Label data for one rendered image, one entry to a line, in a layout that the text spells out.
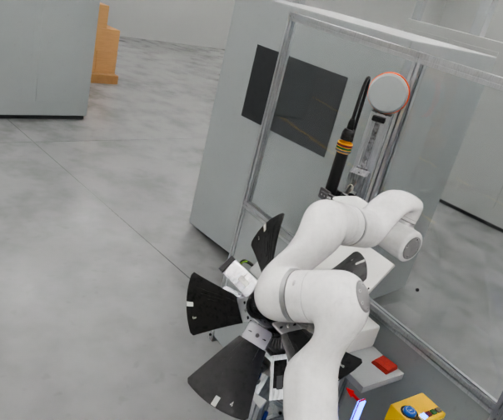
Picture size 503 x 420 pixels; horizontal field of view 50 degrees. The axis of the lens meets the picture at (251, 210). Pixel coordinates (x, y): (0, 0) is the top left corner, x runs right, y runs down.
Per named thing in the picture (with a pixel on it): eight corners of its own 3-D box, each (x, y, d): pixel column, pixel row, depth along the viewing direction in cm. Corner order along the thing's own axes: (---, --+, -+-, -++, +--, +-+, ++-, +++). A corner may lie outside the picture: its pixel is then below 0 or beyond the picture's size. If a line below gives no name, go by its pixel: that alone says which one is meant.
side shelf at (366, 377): (343, 327, 249) (346, 321, 248) (401, 379, 223) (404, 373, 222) (304, 336, 235) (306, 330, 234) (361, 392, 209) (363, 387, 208)
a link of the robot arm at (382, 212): (355, 169, 119) (404, 189, 143) (320, 232, 122) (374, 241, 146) (389, 187, 114) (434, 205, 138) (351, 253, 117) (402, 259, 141)
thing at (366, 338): (348, 324, 246) (356, 304, 242) (373, 347, 234) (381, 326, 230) (321, 331, 236) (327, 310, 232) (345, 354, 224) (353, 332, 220)
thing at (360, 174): (348, 182, 225) (355, 163, 221) (365, 188, 223) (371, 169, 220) (343, 189, 215) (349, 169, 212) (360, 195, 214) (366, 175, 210)
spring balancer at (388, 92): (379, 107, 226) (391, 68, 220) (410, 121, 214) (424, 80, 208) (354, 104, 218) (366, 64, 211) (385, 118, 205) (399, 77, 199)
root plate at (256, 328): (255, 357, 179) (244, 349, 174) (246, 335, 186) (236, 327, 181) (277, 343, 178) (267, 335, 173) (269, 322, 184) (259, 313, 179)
